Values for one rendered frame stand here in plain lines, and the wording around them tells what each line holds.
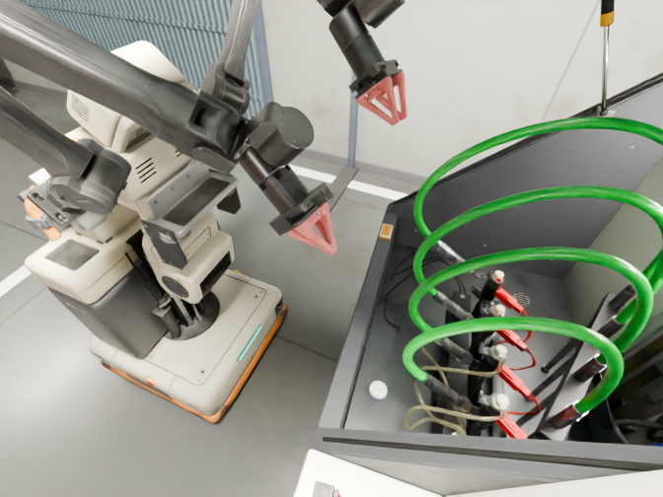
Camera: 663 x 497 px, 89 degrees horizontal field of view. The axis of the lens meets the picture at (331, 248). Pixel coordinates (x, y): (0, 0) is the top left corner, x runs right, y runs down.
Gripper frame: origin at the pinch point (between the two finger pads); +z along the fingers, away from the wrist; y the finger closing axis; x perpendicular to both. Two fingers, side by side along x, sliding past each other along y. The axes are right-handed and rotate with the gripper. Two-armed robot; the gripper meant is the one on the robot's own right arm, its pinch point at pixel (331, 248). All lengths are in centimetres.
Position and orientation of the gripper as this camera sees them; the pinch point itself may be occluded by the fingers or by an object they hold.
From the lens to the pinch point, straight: 54.6
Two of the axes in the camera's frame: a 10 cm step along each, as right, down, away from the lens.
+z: 6.1, 7.6, 2.4
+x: 5.4, -6.1, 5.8
